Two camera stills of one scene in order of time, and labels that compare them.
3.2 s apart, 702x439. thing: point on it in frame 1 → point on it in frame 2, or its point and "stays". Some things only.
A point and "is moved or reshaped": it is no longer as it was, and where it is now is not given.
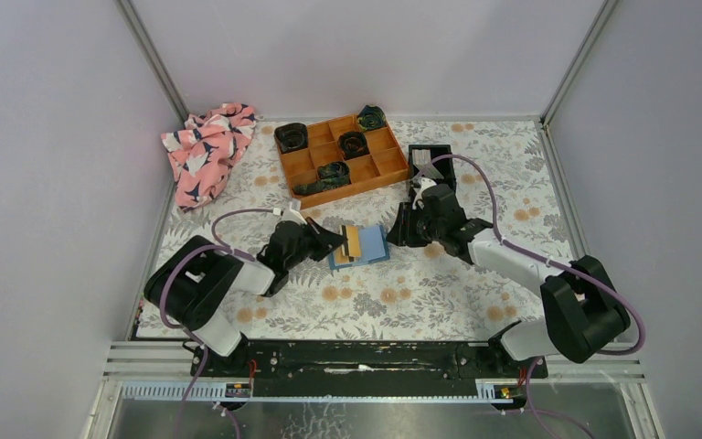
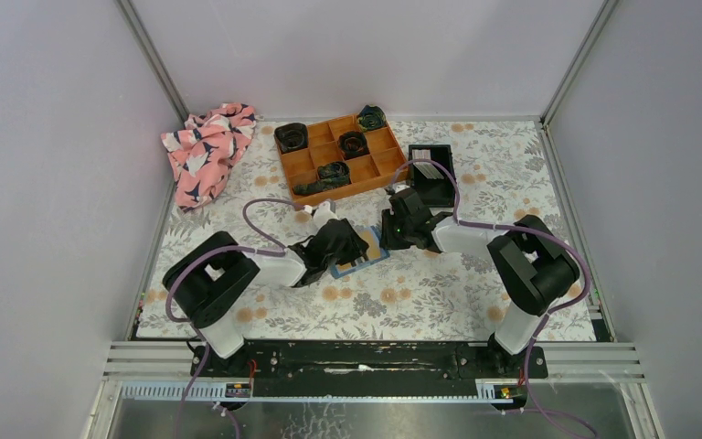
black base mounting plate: x=366 y=368 stays
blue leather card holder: x=373 y=247 is moved or reshaped
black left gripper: x=325 y=240 → x=355 y=246
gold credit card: x=353 y=239 is moved or reshaped
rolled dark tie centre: x=353 y=144 stays
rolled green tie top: x=371 y=117 stays
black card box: x=444 y=166 stays
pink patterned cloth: x=199 y=155 stays
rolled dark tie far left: x=292 y=136 stays
